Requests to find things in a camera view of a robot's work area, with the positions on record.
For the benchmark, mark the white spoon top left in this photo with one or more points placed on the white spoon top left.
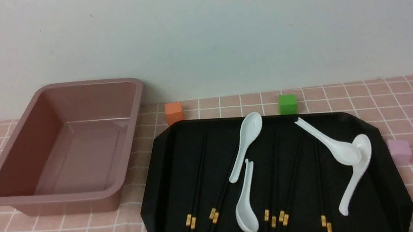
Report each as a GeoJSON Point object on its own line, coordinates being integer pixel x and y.
{"type": "Point", "coordinates": [249, 131]}

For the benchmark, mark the white spoon upper right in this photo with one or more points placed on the white spoon upper right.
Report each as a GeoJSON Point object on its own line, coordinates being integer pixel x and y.
{"type": "Point", "coordinates": [345, 153]}

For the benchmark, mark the black chopstick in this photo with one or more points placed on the black chopstick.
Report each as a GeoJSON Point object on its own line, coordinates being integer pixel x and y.
{"type": "Point", "coordinates": [223, 195]}
{"type": "Point", "coordinates": [325, 203]}
{"type": "Point", "coordinates": [319, 187]}
{"type": "Point", "coordinates": [293, 191]}
{"type": "Point", "coordinates": [197, 202]}
{"type": "Point", "coordinates": [197, 179]}
{"type": "Point", "coordinates": [222, 203]}
{"type": "Point", "coordinates": [290, 184]}
{"type": "Point", "coordinates": [269, 214]}
{"type": "Point", "coordinates": [275, 193]}

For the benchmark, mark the white spoon bottom middle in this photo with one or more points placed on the white spoon bottom middle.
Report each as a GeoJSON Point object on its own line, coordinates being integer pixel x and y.
{"type": "Point", "coordinates": [246, 218]}

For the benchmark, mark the pink plastic bin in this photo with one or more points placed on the pink plastic bin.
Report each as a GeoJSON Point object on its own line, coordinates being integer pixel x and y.
{"type": "Point", "coordinates": [69, 152]}

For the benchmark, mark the white spoon far right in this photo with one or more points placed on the white spoon far right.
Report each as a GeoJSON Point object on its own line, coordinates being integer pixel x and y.
{"type": "Point", "coordinates": [364, 146]}

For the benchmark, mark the orange cube block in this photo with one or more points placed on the orange cube block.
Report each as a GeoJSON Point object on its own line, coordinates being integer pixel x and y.
{"type": "Point", "coordinates": [173, 112]}

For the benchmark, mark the pink cube block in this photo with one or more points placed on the pink cube block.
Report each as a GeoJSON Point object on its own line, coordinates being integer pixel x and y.
{"type": "Point", "coordinates": [400, 151]}

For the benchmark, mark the black serving tray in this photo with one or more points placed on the black serving tray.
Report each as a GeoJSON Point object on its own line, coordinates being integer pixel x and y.
{"type": "Point", "coordinates": [188, 188]}

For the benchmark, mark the green cube block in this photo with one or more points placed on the green cube block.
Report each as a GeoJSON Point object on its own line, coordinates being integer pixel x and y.
{"type": "Point", "coordinates": [287, 104]}

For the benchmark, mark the white spoon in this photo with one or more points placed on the white spoon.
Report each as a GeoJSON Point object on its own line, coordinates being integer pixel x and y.
{"type": "Point", "coordinates": [246, 218]}
{"type": "Point", "coordinates": [364, 146]}
{"type": "Point", "coordinates": [345, 153]}
{"type": "Point", "coordinates": [249, 131]}

